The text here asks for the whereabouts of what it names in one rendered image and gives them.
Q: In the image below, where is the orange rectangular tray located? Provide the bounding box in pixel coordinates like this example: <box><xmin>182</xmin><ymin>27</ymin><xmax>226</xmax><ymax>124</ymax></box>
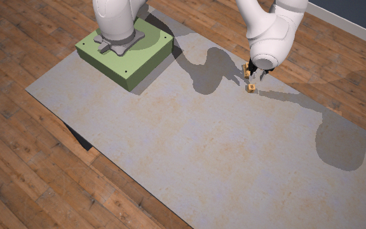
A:
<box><xmin>243</xmin><ymin>64</ymin><xmax>250</xmax><ymax>78</ymax></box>

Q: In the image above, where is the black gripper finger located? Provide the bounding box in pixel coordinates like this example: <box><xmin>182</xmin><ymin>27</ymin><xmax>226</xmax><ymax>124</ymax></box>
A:
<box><xmin>248</xmin><ymin>58</ymin><xmax>258</xmax><ymax>81</ymax></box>
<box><xmin>260</xmin><ymin>68</ymin><xmax>274</xmax><ymax>81</ymax></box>

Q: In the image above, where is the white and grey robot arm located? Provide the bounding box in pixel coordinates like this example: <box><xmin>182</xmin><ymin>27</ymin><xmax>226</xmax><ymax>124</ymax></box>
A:
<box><xmin>92</xmin><ymin>0</ymin><xmax>308</xmax><ymax>70</ymax></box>

